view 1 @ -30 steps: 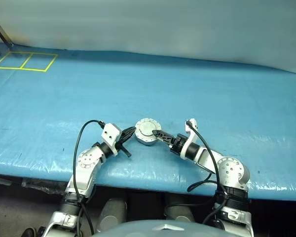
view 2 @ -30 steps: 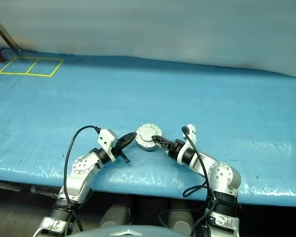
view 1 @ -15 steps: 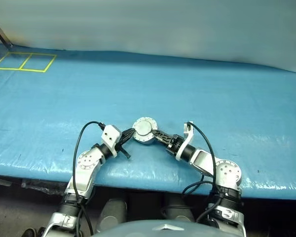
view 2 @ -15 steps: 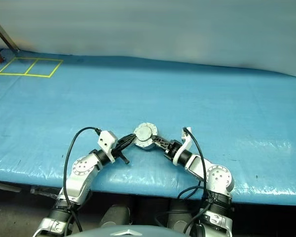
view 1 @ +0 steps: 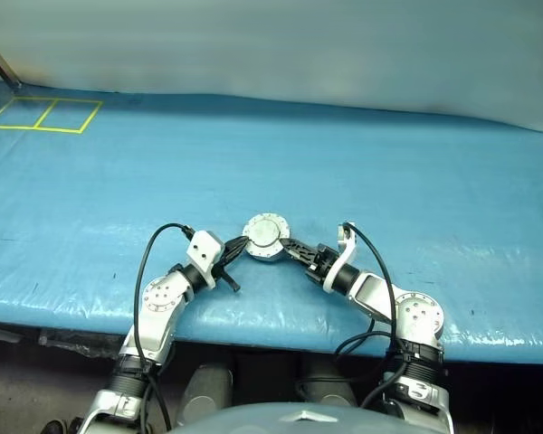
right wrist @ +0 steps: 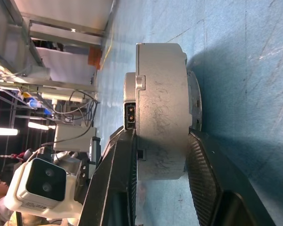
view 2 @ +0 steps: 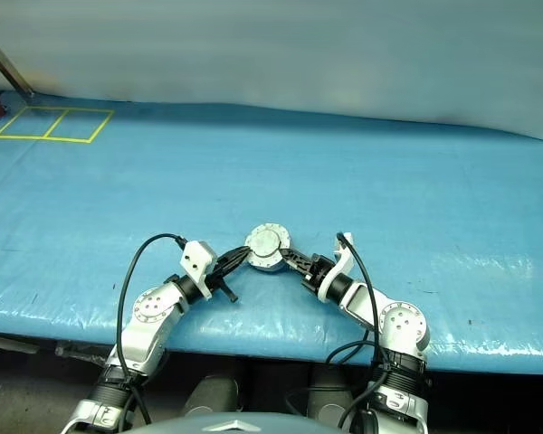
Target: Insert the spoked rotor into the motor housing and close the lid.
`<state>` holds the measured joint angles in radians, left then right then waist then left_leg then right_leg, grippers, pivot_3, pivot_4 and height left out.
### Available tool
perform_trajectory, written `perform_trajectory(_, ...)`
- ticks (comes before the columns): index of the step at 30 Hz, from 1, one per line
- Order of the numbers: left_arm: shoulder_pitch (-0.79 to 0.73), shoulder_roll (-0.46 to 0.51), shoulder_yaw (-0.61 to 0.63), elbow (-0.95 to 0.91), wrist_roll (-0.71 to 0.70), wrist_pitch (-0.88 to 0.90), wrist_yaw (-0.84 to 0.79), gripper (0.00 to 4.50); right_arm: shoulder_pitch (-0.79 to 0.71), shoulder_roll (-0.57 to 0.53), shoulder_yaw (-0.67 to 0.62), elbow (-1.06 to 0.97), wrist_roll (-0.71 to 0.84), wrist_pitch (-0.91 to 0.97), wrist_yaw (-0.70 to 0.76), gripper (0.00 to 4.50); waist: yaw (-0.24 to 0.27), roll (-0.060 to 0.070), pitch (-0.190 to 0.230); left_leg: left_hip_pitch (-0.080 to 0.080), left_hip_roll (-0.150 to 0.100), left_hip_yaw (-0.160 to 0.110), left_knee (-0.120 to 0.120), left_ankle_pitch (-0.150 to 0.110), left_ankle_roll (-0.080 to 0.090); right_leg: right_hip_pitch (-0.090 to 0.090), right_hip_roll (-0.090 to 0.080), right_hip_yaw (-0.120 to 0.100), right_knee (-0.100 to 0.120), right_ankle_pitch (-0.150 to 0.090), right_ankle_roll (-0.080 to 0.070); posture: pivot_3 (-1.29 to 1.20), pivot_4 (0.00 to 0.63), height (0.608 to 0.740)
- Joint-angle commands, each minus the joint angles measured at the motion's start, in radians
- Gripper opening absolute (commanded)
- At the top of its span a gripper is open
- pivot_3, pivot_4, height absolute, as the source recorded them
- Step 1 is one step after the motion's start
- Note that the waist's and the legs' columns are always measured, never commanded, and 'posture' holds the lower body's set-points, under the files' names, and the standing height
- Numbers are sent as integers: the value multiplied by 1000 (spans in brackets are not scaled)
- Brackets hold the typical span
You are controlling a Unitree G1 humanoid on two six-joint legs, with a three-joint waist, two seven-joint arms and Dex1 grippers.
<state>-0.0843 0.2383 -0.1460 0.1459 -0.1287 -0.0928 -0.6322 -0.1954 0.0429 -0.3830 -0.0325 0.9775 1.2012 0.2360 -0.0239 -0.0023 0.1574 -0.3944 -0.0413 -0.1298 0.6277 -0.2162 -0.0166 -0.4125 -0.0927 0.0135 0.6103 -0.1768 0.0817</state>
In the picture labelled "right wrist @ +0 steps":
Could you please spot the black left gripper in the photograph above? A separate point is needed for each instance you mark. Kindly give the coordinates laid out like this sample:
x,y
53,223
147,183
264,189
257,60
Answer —
x,y
83,183

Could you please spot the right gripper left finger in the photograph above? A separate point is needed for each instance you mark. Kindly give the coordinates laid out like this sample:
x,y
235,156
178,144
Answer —
x,y
118,164

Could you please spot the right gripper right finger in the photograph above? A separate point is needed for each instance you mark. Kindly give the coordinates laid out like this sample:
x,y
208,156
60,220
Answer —
x,y
202,176

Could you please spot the silver round motor housing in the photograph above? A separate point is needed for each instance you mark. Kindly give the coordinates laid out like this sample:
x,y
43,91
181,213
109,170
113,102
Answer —
x,y
162,106

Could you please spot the white equipment box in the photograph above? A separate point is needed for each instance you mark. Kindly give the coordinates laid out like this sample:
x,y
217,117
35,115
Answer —
x,y
70,137

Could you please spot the white fluorescent light tube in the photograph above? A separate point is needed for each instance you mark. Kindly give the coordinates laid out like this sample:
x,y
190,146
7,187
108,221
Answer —
x,y
2,131
40,125

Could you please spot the white foam board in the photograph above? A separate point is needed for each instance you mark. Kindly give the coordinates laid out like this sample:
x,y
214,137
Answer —
x,y
66,68

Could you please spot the orange red block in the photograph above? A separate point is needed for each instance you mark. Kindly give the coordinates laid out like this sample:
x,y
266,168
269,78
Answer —
x,y
94,57

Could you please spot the blue plastic table cover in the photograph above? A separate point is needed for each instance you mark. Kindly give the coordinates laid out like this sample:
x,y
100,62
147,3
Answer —
x,y
226,47

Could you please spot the white camera head unit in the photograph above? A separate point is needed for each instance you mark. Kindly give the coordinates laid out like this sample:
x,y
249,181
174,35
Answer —
x,y
16,188

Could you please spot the grey metal frame rack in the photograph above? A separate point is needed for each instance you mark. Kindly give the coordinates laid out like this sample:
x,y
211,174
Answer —
x,y
61,28

